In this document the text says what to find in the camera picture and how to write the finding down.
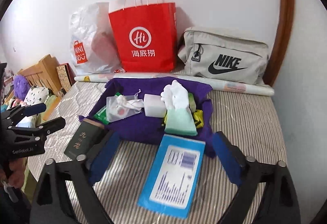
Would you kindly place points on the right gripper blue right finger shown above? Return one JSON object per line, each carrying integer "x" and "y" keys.
{"x": 231, "y": 158}

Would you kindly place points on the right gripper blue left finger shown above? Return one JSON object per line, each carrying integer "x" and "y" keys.
{"x": 100, "y": 156}

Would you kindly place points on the green snack packet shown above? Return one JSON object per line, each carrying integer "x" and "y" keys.
{"x": 102, "y": 114}

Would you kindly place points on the person's left hand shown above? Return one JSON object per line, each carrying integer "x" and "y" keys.
{"x": 17, "y": 177}

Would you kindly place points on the dark green tea box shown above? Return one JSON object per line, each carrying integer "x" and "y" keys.
{"x": 88, "y": 133}

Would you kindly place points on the white dotted pillow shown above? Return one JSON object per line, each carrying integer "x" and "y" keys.
{"x": 36, "y": 95}

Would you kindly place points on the purple plush toy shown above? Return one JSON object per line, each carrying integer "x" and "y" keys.
{"x": 21, "y": 87}

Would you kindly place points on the purple towel cloth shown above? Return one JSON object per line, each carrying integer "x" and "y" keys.
{"x": 142, "y": 129}

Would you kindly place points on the blue white paper box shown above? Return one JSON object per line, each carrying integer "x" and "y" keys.
{"x": 172, "y": 180}

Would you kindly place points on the light green tissue pack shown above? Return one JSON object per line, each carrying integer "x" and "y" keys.
{"x": 192, "y": 103}

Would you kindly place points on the wooden headboard furniture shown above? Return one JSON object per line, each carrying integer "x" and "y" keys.
{"x": 44, "y": 74}

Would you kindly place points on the white foam sponge block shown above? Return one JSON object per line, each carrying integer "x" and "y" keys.
{"x": 154, "y": 106}

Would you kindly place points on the rolled white patterned mat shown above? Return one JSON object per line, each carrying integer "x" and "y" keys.
{"x": 217, "y": 85}

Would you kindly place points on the brown patterned gift box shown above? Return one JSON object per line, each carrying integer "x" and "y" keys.
{"x": 66, "y": 76}

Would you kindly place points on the grey Nike pouch bag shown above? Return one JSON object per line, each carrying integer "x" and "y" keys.
{"x": 218, "y": 55}

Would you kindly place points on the white Miniso plastic bag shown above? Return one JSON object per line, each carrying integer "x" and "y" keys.
{"x": 92, "y": 45}

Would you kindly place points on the red paper shopping bag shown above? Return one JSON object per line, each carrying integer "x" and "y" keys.
{"x": 146, "y": 37}

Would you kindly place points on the clear drawstring pouch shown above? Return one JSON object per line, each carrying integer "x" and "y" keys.
{"x": 119, "y": 107}

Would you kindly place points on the brown wooden door frame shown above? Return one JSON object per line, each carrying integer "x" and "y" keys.
{"x": 285, "y": 24}

